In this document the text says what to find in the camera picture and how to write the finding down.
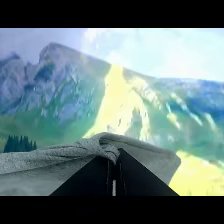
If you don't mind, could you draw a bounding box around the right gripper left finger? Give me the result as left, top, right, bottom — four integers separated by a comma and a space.
49, 155, 114, 197

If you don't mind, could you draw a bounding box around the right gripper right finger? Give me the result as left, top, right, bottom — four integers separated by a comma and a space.
114, 147, 180, 197

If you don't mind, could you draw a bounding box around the grey garment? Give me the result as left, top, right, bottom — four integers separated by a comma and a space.
0, 131, 182, 197

